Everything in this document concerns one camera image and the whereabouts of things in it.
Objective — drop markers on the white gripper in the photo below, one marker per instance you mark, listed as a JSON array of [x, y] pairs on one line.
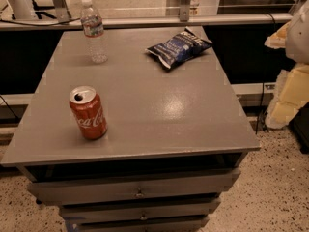
[[299, 36]]

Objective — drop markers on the red coca-cola can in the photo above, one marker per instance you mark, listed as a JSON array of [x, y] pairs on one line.
[[86, 107]]

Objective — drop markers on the blue chip bag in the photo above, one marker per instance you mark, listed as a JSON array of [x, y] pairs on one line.
[[180, 48]]

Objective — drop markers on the bottom grey drawer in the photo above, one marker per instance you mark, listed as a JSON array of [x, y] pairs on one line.
[[162, 224]]

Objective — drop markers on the grey drawer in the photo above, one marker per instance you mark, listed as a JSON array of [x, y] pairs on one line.
[[134, 187], [162, 224], [140, 210]]

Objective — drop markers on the clear plastic water bottle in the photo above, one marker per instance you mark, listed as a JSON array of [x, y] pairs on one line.
[[93, 29]]

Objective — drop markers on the grey metal railing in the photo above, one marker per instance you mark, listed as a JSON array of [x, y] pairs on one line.
[[65, 21]]

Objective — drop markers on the middle grey drawer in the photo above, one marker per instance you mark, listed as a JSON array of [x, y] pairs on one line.
[[140, 210]]

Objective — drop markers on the white pipe leg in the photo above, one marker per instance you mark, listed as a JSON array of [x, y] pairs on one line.
[[23, 9]]

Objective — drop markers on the top grey drawer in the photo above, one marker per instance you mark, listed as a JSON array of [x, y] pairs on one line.
[[134, 187]]

